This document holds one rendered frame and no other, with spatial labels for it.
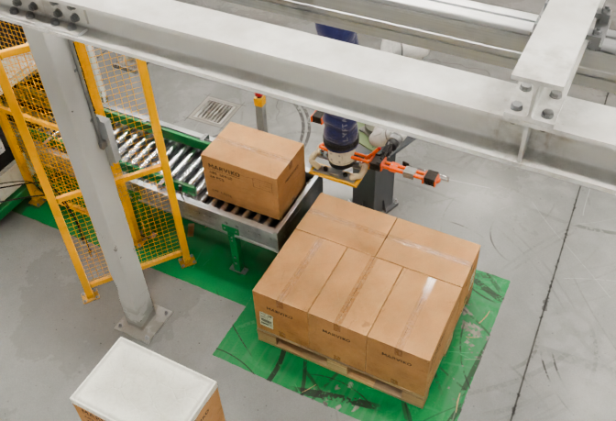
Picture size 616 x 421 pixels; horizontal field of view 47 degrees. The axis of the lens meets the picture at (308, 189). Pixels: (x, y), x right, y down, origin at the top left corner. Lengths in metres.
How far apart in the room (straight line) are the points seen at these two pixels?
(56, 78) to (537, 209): 3.87
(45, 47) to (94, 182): 0.89
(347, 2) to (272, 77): 0.32
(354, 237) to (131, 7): 3.20
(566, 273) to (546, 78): 4.21
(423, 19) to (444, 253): 3.06
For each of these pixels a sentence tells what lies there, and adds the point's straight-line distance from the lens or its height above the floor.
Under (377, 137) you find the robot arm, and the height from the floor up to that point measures 1.14.
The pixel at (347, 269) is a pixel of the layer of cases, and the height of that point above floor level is 0.54.
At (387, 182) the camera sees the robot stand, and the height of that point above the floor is 0.30.
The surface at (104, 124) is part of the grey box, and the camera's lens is 3.98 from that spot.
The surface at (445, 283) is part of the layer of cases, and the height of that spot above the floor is 0.54.
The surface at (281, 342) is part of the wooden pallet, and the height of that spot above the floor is 0.02.
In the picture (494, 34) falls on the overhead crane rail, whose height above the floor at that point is 3.18.
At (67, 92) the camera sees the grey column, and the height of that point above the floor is 2.05.
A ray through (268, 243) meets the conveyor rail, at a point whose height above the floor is 0.47.
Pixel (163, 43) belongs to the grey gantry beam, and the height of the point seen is 3.13.
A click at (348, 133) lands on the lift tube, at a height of 1.41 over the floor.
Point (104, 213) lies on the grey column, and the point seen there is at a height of 1.19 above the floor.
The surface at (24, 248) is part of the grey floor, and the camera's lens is 6.00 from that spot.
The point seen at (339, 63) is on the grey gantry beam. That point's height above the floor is 3.22.
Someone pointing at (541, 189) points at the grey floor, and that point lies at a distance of 6.15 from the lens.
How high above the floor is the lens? 4.11
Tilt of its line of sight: 44 degrees down
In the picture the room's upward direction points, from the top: 3 degrees counter-clockwise
